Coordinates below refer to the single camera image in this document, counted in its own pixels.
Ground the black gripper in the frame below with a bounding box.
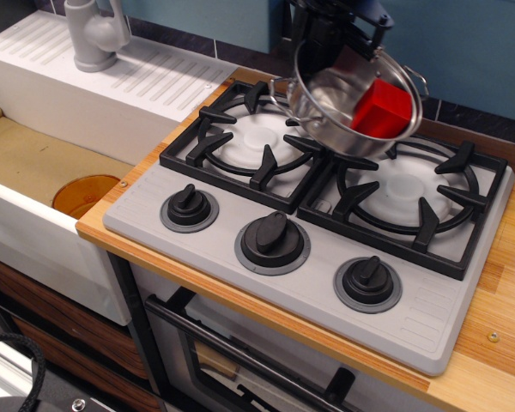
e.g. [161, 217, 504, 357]
[290, 1, 394, 82]

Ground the stainless steel pan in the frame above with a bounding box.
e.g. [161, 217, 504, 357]
[279, 46, 422, 158]

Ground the red cube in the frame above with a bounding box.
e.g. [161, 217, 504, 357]
[350, 79, 413, 139]

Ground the black middle stove knob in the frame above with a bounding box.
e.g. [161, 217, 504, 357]
[234, 211, 311, 276]

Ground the black stove knob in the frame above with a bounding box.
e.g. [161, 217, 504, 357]
[234, 211, 311, 276]
[160, 184, 220, 233]
[334, 256, 403, 314]

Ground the black left stove knob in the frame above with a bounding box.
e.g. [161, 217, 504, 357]
[160, 184, 220, 233]

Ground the grey toy stove top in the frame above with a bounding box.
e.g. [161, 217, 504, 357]
[102, 81, 515, 378]

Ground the black right stove knob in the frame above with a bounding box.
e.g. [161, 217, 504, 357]
[334, 256, 403, 314]

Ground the black left burner grate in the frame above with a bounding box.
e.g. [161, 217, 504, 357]
[160, 81, 333, 214]

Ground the black burner grate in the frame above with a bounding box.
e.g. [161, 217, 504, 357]
[160, 81, 333, 214]
[297, 136, 510, 280]

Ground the black right burner grate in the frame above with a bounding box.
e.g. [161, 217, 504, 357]
[297, 136, 510, 280]

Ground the grey toy faucet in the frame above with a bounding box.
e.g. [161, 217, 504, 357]
[64, 0, 130, 73]

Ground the white sink unit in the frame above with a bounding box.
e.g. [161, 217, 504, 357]
[0, 11, 235, 325]

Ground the orange plastic plate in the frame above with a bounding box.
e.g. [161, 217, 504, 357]
[51, 174, 120, 219]

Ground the wooden drawer front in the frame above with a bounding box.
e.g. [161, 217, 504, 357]
[0, 262, 161, 411]

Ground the oven door with handle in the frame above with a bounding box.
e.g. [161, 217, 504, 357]
[143, 288, 436, 411]

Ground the black braided foreground cable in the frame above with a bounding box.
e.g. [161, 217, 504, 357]
[0, 333, 47, 412]

